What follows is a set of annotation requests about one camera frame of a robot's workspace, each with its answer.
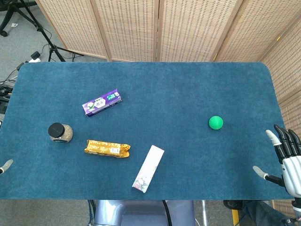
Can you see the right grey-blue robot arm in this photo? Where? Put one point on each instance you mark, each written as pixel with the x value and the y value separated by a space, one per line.
pixel 296 212

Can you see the black tripod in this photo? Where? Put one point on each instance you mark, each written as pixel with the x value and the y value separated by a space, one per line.
pixel 44 35

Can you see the grey-blue robot torso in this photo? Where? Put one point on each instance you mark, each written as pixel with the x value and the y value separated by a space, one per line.
pixel 141 213

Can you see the glass jar with black lid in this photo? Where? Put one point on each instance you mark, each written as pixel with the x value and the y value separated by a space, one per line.
pixel 60 132

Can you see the white floral long box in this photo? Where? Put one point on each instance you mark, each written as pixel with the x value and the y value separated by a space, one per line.
pixel 148 169

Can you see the blue jeans leg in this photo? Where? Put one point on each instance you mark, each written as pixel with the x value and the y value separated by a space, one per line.
pixel 257 213

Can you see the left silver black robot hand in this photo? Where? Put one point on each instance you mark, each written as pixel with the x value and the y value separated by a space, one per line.
pixel 7 164

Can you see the gold snack packet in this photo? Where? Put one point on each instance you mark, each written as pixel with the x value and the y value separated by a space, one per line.
pixel 107 149

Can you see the silver metal table leg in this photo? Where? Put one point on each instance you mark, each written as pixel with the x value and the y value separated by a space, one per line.
pixel 204 212

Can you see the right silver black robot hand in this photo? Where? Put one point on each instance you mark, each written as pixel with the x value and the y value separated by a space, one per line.
pixel 290 169

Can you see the purple toothpaste box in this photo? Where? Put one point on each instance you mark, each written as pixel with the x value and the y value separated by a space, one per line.
pixel 102 103

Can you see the white power strip with adapter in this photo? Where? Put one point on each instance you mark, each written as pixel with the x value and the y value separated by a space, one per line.
pixel 34 57

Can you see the woven wooden folding screen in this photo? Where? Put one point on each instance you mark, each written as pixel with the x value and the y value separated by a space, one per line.
pixel 188 28

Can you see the black office chair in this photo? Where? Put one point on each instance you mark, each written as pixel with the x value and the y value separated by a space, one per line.
pixel 9 16

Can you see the blue table mat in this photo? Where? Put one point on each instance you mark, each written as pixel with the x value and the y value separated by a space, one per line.
pixel 164 82

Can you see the green ball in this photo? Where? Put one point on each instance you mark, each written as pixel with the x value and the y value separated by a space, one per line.
pixel 216 122

